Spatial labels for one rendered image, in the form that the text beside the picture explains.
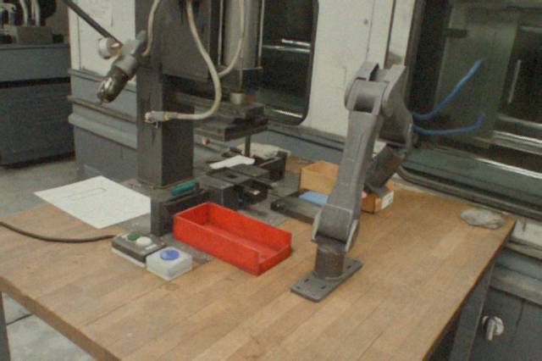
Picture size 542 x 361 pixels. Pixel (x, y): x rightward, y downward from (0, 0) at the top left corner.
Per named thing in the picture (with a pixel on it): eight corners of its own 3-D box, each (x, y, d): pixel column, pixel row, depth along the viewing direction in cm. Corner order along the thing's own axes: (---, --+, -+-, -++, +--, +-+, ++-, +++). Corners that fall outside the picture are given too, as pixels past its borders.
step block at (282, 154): (273, 183, 156) (274, 156, 153) (265, 180, 158) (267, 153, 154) (284, 178, 161) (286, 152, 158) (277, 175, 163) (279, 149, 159)
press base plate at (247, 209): (201, 276, 108) (201, 263, 107) (65, 208, 134) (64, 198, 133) (344, 197, 158) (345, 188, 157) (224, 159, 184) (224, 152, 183)
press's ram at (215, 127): (226, 155, 121) (232, 27, 111) (152, 132, 135) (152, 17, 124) (269, 141, 135) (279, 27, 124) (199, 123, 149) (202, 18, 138)
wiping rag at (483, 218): (451, 224, 140) (499, 233, 133) (452, 213, 139) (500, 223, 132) (464, 209, 151) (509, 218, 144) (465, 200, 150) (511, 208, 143)
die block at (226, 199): (221, 219, 128) (223, 192, 126) (193, 208, 134) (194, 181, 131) (268, 198, 144) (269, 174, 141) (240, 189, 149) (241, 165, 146)
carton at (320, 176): (373, 217, 139) (377, 191, 137) (298, 192, 152) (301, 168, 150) (391, 204, 149) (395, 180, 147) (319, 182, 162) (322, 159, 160)
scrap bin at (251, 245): (257, 277, 103) (259, 251, 101) (173, 238, 116) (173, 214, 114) (290, 256, 113) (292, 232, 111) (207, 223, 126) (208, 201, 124)
